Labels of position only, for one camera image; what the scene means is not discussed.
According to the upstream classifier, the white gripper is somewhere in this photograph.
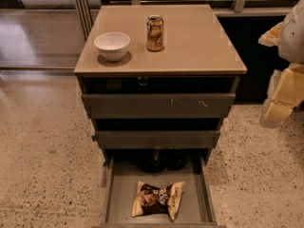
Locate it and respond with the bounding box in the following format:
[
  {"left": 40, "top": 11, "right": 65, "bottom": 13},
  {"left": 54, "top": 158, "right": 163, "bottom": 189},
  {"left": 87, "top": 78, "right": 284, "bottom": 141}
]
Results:
[{"left": 257, "top": 21, "right": 304, "bottom": 129}]

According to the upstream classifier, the grey middle drawer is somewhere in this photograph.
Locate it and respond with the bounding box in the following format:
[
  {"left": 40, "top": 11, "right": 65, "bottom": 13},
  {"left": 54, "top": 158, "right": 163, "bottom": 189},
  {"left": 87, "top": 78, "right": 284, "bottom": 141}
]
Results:
[{"left": 96, "top": 130, "right": 220, "bottom": 149}]

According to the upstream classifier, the grey drawer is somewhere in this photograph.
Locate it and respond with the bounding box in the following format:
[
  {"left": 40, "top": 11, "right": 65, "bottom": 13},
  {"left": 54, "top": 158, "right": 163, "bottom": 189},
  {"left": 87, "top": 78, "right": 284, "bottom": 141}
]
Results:
[
  {"left": 82, "top": 93, "right": 236, "bottom": 119},
  {"left": 93, "top": 154, "right": 226, "bottom": 228},
  {"left": 96, "top": 130, "right": 220, "bottom": 149}
]

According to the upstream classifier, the brown chip bag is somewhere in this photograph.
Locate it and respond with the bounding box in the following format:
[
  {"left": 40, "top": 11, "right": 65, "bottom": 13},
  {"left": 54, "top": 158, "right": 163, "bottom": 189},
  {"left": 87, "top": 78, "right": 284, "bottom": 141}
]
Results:
[{"left": 131, "top": 181, "right": 185, "bottom": 220}]

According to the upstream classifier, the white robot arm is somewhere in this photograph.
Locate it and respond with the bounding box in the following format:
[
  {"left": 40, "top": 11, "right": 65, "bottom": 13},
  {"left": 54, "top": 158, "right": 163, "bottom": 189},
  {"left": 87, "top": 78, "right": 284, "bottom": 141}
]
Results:
[{"left": 258, "top": 0, "right": 304, "bottom": 128}]

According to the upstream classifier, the white ceramic bowl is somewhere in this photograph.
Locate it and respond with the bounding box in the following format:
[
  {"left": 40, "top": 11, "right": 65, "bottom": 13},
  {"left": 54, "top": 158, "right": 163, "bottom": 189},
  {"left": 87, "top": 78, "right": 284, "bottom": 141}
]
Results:
[{"left": 94, "top": 32, "right": 130, "bottom": 62}]

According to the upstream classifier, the gold soda can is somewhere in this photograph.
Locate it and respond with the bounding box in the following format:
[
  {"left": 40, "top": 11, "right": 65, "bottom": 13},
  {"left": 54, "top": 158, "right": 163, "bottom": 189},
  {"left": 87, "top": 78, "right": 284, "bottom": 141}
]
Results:
[{"left": 146, "top": 14, "right": 163, "bottom": 51}]

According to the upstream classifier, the grey drawer cabinet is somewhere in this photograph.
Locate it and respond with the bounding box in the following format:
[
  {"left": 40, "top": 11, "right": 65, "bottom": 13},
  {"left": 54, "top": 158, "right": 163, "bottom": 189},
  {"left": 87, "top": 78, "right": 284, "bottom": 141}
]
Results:
[{"left": 73, "top": 4, "right": 248, "bottom": 228}]

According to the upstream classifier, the grey top drawer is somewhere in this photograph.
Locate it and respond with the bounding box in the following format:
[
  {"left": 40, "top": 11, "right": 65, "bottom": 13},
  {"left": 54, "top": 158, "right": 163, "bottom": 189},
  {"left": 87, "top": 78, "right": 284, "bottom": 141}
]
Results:
[{"left": 82, "top": 93, "right": 236, "bottom": 119}]

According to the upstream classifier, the grey bottom drawer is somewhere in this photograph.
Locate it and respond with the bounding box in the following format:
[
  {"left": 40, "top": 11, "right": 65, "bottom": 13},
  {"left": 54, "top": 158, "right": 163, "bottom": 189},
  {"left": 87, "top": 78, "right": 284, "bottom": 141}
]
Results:
[{"left": 93, "top": 154, "right": 226, "bottom": 228}]

